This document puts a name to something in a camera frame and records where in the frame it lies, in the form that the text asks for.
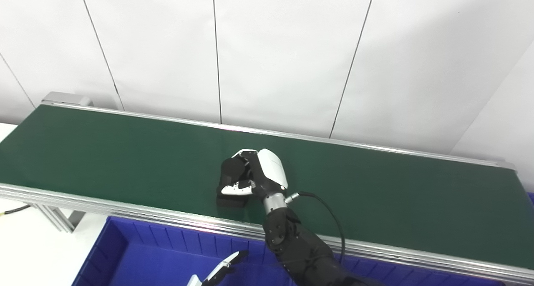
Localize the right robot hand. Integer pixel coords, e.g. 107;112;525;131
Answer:
221;148;288;197

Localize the green conveyor belt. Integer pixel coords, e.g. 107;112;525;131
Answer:
0;105;534;270
0;100;534;285

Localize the black floor cable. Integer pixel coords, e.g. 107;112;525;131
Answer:
0;204;32;216

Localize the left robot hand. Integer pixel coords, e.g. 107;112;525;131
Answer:
186;251;249;286

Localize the aluminium conveyor leg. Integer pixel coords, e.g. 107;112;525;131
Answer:
31;203;86;233

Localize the grey conveyor end housing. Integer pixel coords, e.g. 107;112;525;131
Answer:
42;91;93;107

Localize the black cylinder block part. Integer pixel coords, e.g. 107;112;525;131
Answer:
216;156;253;210

